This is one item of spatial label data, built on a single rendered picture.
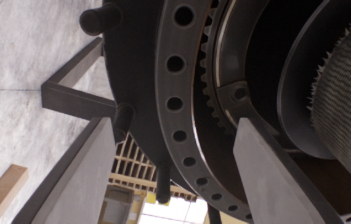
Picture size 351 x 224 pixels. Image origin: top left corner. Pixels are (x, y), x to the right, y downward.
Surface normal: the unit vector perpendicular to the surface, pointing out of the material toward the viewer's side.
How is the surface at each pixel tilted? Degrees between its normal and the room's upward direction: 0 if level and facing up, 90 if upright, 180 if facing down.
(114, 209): 90
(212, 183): 90
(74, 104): 90
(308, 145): 90
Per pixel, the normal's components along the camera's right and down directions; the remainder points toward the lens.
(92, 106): -0.01, 0.58
